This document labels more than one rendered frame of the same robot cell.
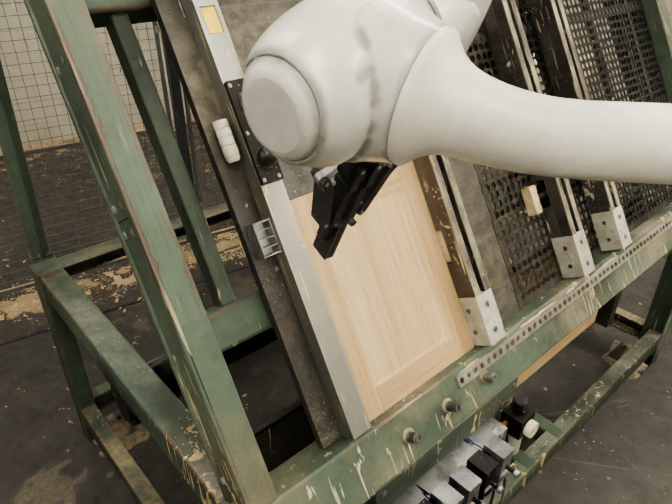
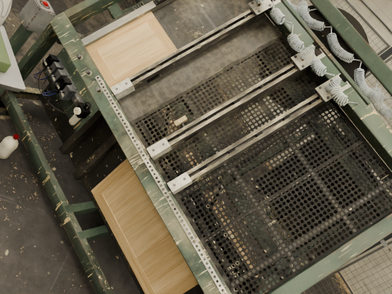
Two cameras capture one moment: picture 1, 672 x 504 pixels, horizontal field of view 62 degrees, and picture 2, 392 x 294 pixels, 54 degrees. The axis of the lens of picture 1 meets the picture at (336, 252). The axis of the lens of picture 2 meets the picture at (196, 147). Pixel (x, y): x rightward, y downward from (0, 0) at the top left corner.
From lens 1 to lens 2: 2.49 m
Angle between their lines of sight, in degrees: 53
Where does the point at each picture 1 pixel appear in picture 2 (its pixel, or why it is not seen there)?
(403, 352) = (108, 59)
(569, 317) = (126, 143)
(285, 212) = (146, 8)
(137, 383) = not seen: hidden behind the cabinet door
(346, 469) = (72, 36)
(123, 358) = not seen: hidden behind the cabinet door
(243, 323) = (117, 14)
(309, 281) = (127, 18)
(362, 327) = (116, 42)
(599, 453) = (64, 281)
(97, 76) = not seen: outside the picture
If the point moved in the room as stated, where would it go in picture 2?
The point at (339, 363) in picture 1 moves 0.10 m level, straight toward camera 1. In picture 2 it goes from (104, 31) to (90, 20)
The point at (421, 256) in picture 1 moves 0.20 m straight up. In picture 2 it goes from (143, 62) to (165, 40)
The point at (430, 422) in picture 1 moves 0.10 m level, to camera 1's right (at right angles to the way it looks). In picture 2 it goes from (83, 66) to (81, 73)
